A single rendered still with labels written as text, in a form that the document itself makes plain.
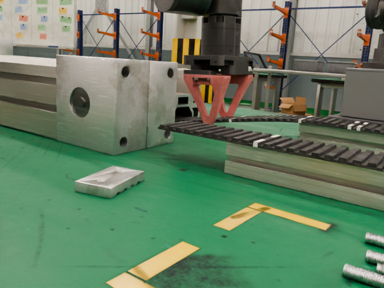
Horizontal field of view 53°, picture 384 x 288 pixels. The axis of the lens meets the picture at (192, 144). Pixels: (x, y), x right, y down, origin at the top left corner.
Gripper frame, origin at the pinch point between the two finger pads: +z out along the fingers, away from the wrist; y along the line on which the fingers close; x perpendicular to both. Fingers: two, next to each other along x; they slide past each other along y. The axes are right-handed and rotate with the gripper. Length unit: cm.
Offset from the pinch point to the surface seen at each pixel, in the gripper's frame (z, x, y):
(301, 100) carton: 40, -148, -507
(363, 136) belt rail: 0.0, 20.9, 1.9
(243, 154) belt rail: -0.3, 14.5, 20.8
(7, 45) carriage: -11, -63, -6
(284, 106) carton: 47, -161, -474
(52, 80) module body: -5.7, -9.2, 22.2
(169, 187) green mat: 1.6, 11.4, 27.4
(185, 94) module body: -3.1, -6.8, -1.1
